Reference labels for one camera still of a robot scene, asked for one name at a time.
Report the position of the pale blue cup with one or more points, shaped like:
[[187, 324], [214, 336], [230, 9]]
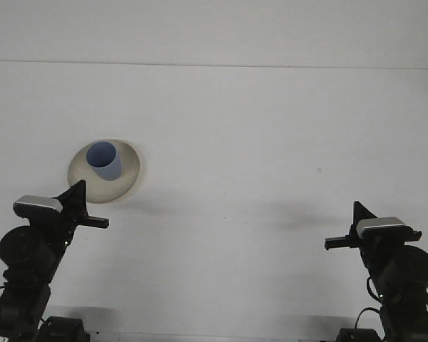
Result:
[[103, 160]]

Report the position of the pale round plate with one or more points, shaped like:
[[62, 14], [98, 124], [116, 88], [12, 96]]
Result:
[[125, 181]]

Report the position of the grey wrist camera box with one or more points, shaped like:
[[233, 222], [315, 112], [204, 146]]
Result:
[[37, 202], [379, 226]]

